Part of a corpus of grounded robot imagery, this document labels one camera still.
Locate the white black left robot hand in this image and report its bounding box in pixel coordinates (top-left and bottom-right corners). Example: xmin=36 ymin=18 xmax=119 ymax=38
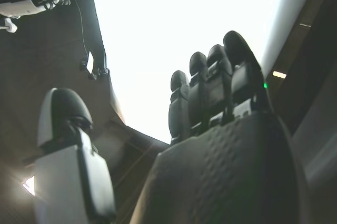
xmin=33 ymin=30 xmax=314 ymax=224

